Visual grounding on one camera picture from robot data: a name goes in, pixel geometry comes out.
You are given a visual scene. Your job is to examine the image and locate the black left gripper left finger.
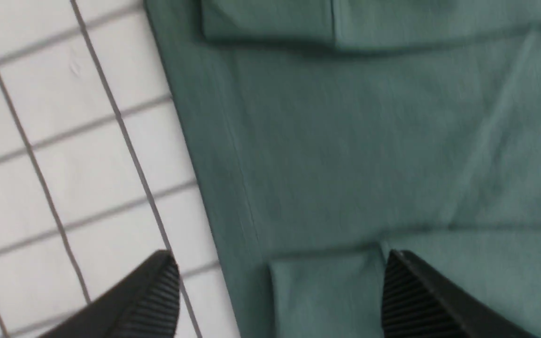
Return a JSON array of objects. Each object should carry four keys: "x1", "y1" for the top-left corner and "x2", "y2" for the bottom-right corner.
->
[{"x1": 42, "y1": 250, "x2": 180, "y2": 338}]

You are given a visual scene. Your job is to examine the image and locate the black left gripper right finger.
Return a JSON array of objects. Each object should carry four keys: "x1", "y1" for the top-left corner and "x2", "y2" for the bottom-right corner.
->
[{"x1": 381, "y1": 249, "x2": 535, "y2": 338}]

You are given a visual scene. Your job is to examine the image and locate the green long-sleeve shirt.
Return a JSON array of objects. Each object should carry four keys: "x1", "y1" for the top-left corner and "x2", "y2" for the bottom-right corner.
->
[{"x1": 145, "y1": 0, "x2": 541, "y2": 338}]

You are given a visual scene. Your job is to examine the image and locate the white grid-pattern tablecloth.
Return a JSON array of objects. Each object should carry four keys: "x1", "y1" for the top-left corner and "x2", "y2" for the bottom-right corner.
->
[{"x1": 0, "y1": 0, "x2": 239, "y2": 338}]

